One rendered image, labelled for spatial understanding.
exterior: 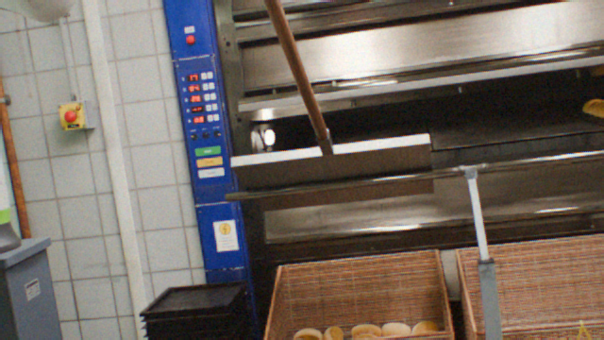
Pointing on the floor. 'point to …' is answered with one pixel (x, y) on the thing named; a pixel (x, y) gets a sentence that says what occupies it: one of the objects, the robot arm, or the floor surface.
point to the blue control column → (177, 18)
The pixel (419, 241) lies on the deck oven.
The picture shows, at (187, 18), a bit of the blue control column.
